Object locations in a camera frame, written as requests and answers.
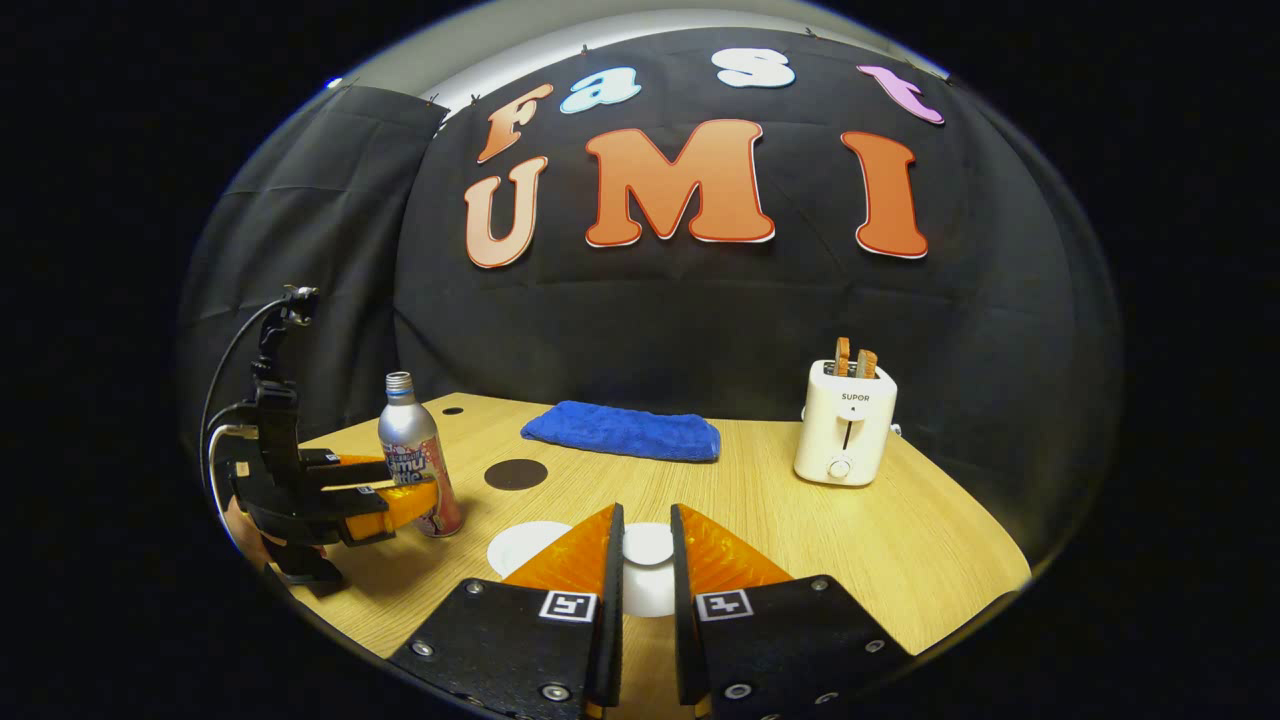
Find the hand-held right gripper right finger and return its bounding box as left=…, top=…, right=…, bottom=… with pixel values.
left=670, top=503, right=913, bottom=720

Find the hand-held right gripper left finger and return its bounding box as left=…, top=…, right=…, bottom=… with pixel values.
left=388, top=503, right=626, bottom=720

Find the silver water bottle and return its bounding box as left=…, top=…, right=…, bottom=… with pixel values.
left=378, top=372, right=464, bottom=539

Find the white teacup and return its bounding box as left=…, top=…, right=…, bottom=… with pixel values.
left=487, top=521, right=573, bottom=579

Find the dark round coaster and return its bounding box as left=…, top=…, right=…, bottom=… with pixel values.
left=484, top=459, right=549, bottom=491

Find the white teacup lid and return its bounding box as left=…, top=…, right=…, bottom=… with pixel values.
left=620, top=521, right=678, bottom=619

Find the white toaster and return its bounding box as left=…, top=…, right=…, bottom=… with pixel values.
left=793, top=360, right=899, bottom=488

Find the blue folded towel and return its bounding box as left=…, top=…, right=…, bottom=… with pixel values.
left=520, top=400, right=722, bottom=463

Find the black backdrop cloth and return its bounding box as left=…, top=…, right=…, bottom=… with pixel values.
left=178, top=25, right=1126, bottom=561

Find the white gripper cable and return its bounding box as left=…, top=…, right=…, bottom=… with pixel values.
left=206, top=424, right=263, bottom=506

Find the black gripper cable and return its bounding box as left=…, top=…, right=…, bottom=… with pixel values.
left=200, top=295, right=301, bottom=481

